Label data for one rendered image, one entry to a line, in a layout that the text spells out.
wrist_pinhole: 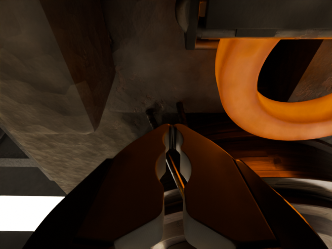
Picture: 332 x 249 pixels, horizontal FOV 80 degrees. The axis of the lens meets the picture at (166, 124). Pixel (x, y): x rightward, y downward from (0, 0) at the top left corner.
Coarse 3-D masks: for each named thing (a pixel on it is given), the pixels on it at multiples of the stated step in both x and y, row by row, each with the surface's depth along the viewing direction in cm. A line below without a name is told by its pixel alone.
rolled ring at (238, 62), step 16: (224, 48) 16; (240, 48) 15; (256, 48) 15; (272, 48) 15; (224, 64) 16; (240, 64) 16; (256, 64) 16; (224, 80) 17; (240, 80) 17; (256, 80) 17; (224, 96) 18; (240, 96) 18; (256, 96) 18; (240, 112) 19; (256, 112) 19; (272, 112) 20; (288, 112) 21; (304, 112) 21; (320, 112) 21; (256, 128) 21; (272, 128) 21; (288, 128) 21; (304, 128) 21; (320, 128) 21
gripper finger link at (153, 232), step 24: (144, 144) 10; (168, 144) 12; (120, 168) 9; (144, 168) 9; (120, 192) 8; (144, 192) 8; (96, 216) 7; (120, 216) 7; (144, 216) 7; (96, 240) 6; (120, 240) 6; (144, 240) 7
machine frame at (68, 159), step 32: (128, 0) 19; (160, 0) 19; (128, 32) 21; (160, 32) 21; (128, 64) 24; (160, 64) 24; (192, 64) 24; (288, 64) 28; (320, 64) 23; (128, 96) 28; (160, 96) 27; (192, 96) 27; (288, 96) 28; (320, 96) 27; (128, 128) 41; (64, 160) 51; (96, 160) 50
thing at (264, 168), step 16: (224, 144) 29; (240, 144) 29; (256, 144) 28; (272, 144) 28; (288, 144) 29; (176, 160) 31; (256, 160) 27; (272, 160) 27; (288, 160) 27; (304, 160) 27; (320, 160) 28; (272, 176) 24; (288, 176) 24; (304, 176) 24; (320, 176) 24; (176, 192) 28; (304, 192) 27; (320, 192) 27
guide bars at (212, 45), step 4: (196, 40) 20; (200, 40) 20; (204, 40) 20; (208, 40) 20; (212, 40) 20; (216, 40) 20; (196, 44) 20; (200, 44) 20; (204, 44) 20; (208, 44) 20; (212, 44) 20; (216, 44) 20; (196, 48) 21; (200, 48) 21; (204, 48) 21; (208, 48) 21; (212, 48) 21; (216, 48) 21
